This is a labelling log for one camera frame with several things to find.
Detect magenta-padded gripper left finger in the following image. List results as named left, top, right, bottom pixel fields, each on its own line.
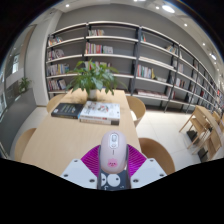
left=59, top=143, right=103, bottom=190

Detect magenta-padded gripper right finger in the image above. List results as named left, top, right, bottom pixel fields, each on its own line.
left=125, top=143, right=168, bottom=190

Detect pale pink computer mouse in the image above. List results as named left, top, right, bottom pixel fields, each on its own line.
left=99, top=130, right=129, bottom=174

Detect tan wooden round-back chair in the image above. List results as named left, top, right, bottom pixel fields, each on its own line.
left=14, top=127, right=37, bottom=163
left=45, top=93, right=67, bottom=114
left=125, top=95, right=147, bottom=128
left=138, top=137, right=176, bottom=176

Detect book with red-white spine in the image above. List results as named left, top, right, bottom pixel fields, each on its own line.
left=79, top=116, right=120, bottom=126

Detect black hardcover book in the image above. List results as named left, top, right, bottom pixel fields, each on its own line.
left=50, top=102, right=84, bottom=120

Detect white illustrated book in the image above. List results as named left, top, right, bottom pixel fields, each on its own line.
left=79, top=100, right=121, bottom=121

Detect light wooden slatted chairs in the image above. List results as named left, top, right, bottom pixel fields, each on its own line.
left=179, top=105, right=224, bottom=161

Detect green potted plant white pot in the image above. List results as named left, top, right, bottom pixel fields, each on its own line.
left=65, top=59, right=122, bottom=101

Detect small green background plant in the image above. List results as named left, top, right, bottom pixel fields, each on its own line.
left=18, top=77, right=33, bottom=94

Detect grey bookshelf unit with books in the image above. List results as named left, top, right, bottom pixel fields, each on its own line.
left=44, top=20, right=224, bottom=116

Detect round ceiling lights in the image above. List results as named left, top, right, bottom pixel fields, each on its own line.
left=64, top=0, right=218, bottom=61

